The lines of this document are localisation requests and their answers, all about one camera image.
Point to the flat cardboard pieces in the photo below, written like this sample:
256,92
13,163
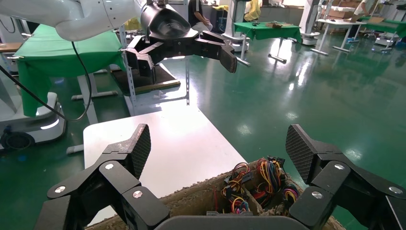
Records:
276,24

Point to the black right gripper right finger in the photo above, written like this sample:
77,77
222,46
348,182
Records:
330,177

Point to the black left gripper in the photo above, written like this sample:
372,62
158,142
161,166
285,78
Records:
165,25

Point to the person in black shirt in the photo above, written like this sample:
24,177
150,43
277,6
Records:
196,16

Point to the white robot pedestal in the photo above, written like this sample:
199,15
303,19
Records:
309,22
236,25

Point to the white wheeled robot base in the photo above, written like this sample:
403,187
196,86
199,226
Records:
41,123

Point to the white folding table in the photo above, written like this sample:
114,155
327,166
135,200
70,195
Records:
339,22

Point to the person in white shirt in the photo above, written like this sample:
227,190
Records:
361,8

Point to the slotted metal rack frame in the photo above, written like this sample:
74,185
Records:
130,82

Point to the black board with wood edge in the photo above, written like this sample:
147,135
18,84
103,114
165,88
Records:
165,79

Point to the stacked cardboard boxes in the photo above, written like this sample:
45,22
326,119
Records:
341,11

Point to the frayed brown cardboard box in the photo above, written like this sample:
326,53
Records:
196,196

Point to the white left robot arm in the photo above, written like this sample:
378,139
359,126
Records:
79,19

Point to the green cloth covered table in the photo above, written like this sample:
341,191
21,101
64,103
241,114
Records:
63,50
387,27
269,31

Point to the person in yellow shirt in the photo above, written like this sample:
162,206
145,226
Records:
253,11

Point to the wooden table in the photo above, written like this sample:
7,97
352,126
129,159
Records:
9,47

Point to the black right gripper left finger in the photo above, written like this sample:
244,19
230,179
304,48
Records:
114,177

